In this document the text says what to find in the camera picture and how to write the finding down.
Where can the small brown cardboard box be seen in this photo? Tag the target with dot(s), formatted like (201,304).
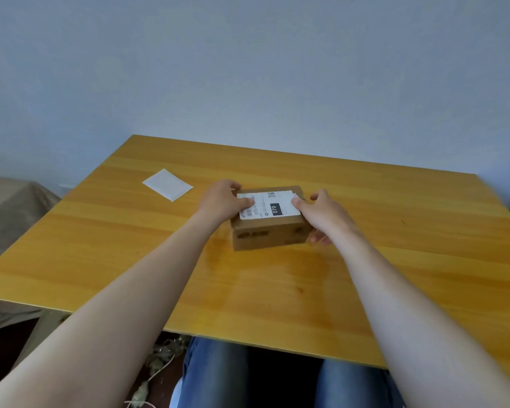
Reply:
(268,227)

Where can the person's legs in blue jeans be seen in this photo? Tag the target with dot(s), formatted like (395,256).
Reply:
(280,378)

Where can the person's left thumb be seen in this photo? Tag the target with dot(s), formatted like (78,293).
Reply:
(245,203)

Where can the person's right thumb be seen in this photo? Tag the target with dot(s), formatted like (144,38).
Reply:
(299,203)

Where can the person's left hand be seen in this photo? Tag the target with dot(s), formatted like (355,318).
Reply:
(219,200)

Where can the person's right hand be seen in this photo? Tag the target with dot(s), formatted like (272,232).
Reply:
(327,216)

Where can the person's right forearm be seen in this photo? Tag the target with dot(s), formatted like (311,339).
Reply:
(420,322)

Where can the white paper sheet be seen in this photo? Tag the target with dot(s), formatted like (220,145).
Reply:
(167,185)

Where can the white shipping label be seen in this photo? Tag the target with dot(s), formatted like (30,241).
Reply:
(268,205)

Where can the beige cloth-covered furniture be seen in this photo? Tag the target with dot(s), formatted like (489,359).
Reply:
(8,216)

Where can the person's left forearm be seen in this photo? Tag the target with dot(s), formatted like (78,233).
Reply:
(106,314)

